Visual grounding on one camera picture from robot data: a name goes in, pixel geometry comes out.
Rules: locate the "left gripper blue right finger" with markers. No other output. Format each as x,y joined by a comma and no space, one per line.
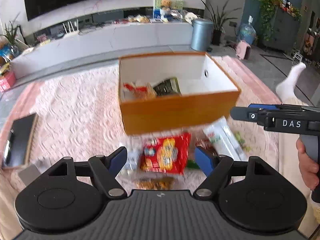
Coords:
205,160

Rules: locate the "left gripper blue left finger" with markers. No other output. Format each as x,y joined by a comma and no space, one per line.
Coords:
117,160

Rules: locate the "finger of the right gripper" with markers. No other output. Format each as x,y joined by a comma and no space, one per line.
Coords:
245,113
264,106

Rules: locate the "red chip bag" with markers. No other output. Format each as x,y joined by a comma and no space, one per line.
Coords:
166,154

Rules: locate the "clear packet orange peanuts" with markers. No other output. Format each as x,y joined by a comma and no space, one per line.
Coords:
164,183

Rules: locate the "yellow striped snack packet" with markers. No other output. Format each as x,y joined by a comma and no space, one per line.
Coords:
138,91

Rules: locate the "dark green snack packet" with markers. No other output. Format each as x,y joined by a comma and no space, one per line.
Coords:
168,86

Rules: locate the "person's right hand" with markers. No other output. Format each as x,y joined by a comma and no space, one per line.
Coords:
308,168

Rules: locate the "small green packet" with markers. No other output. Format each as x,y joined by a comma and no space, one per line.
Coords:
191,164

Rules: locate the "clear packet white balls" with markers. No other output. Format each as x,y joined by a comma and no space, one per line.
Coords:
133,159

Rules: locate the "red brown meat stick packet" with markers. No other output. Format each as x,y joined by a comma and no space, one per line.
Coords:
207,145

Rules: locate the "white sock foot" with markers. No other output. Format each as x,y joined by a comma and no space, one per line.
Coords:
285,89

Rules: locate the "white green snack packet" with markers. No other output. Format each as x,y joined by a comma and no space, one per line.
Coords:
224,141

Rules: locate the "light green bean packet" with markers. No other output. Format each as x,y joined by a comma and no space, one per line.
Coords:
244,146

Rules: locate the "dark grey cabinet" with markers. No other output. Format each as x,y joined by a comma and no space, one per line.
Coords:
285,30

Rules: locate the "blue water bottle jug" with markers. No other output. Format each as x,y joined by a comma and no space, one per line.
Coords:
246,32

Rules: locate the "orange cardboard box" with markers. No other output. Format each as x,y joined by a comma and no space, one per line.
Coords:
207,91

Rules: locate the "potted green plant right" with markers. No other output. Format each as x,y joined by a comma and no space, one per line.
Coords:
218,18

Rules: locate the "black notebook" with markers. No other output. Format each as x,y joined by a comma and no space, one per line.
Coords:
18,144

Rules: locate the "hanging ivy plant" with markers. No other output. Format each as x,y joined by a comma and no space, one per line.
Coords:
268,10

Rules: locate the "white tv console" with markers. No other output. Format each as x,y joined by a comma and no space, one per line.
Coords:
102,40

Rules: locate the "teddy bear with card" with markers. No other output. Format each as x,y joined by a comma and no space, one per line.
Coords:
168,10

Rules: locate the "white wifi router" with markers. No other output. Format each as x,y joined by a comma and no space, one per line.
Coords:
71,28

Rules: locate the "potted plant left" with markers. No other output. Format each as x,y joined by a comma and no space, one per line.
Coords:
12,46

